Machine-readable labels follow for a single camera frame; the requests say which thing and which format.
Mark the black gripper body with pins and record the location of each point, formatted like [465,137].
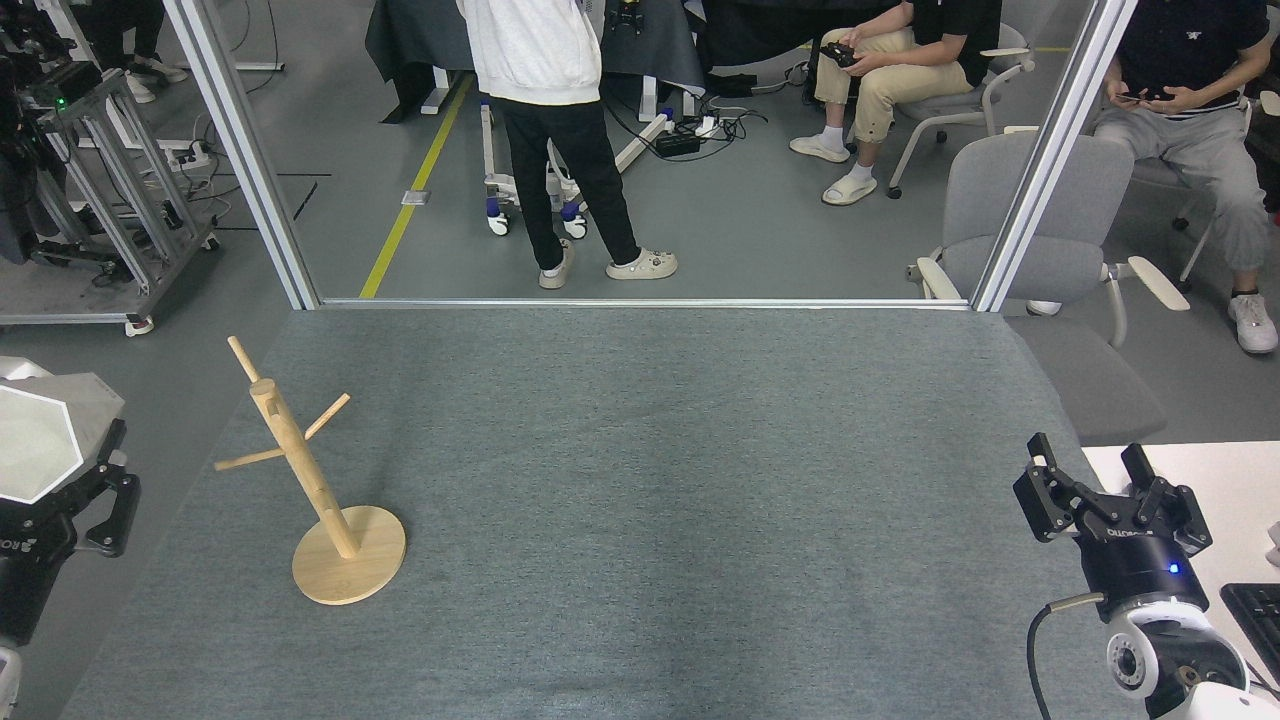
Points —
[25,580]
[1140,570]

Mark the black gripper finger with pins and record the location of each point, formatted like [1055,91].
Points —
[110,520]
[1045,500]
[1185,520]

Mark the white faceted cup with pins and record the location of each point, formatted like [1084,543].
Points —
[40,440]

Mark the wooden cup rack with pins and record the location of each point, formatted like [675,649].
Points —
[300,460]

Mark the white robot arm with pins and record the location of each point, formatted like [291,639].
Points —
[1170,660]
[8,685]

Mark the black keyboard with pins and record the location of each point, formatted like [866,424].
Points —
[1258,620]

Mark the empty grey office chair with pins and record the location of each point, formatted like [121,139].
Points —
[1040,200]

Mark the grey white-framed office chair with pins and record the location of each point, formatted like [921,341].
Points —
[950,110]
[1160,175]

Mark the metal equipment cart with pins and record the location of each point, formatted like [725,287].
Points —
[110,150]

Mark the seated person with phone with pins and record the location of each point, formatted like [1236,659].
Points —
[1200,150]

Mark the white power strip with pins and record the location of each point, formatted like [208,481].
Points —
[185,157]
[708,127]

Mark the dark smartphone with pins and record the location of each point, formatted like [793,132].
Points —
[1140,96]

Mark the seated person with controller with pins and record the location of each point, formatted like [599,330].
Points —
[915,80]

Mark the metal floor plate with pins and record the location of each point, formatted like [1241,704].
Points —
[416,197]

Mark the seated person by cart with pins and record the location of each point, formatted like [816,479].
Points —
[140,40]

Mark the black game controller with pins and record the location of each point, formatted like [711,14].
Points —
[838,54]

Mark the white stand on wheels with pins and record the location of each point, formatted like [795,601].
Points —
[495,185]

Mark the black power strip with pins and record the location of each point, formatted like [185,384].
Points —
[678,144]

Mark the black draped table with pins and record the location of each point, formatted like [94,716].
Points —
[420,40]

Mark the standing person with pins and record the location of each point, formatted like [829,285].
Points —
[530,40]

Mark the silver frame post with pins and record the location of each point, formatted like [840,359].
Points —
[240,150]
[1050,150]

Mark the silver frame rail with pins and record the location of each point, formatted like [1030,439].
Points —
[640,303]

